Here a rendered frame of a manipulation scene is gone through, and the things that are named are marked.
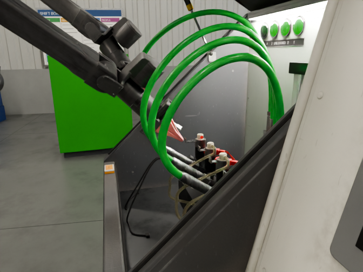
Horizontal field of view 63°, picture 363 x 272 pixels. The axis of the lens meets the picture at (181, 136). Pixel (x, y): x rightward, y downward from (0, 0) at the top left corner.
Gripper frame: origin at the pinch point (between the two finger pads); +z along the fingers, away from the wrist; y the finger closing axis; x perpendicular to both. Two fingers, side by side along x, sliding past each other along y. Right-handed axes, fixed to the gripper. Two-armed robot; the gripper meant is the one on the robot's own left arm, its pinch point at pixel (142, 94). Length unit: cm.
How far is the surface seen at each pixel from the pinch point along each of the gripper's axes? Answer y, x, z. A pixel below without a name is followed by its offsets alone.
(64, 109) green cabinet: 194, 193, -164
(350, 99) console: -33, -36, 35
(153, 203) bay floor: 13.3, 25.9, 24.2
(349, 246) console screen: -37, -27, 47
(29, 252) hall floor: 61, 168, -9
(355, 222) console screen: -37, -29, 45
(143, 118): -16.8, -5.1, 12.8
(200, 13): 1.1, -26.1, -4.9
